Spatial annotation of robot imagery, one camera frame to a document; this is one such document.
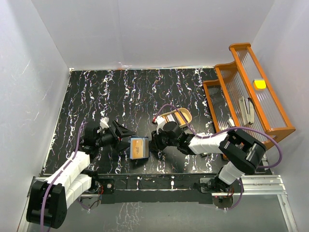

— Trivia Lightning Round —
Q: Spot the beige oval card tray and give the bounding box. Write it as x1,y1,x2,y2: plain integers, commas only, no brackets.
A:
160,108,192,128

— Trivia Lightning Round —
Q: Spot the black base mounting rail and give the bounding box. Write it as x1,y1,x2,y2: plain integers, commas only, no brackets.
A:
79,169,244,206

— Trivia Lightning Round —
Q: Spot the white item on lower shelf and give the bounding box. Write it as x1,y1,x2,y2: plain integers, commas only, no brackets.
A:
228,118,236,127

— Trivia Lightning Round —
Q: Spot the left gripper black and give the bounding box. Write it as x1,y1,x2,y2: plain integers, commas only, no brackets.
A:
96,120,136,152

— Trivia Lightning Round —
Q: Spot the stack of credit cards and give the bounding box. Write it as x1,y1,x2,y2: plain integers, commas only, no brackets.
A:
165,111,186,127

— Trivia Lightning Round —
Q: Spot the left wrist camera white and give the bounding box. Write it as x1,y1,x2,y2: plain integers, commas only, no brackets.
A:
99,117,109,130

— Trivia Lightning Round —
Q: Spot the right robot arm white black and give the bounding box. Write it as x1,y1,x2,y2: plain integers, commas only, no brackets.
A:
149,122,266,192

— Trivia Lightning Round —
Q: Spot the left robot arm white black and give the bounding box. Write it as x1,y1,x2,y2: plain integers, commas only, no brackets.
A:
26,117,135,230

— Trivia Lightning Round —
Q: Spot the blue leather card holder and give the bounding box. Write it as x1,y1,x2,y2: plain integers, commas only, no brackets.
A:
130,137,149,160

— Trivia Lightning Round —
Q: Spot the orange wooden tiered shelf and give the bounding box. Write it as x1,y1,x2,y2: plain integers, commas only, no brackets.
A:
203,43,295,142

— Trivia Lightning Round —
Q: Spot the yellow sticky note block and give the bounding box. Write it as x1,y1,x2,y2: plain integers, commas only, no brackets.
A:
253,79,267,91

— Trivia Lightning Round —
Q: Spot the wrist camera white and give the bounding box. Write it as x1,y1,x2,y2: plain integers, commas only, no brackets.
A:
153,116,166,134
99,117,109,130

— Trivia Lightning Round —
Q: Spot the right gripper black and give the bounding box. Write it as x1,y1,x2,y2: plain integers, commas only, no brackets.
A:
149,127,179,151

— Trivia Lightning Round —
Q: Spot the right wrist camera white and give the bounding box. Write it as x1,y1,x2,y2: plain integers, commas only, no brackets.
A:
153,116,166,134

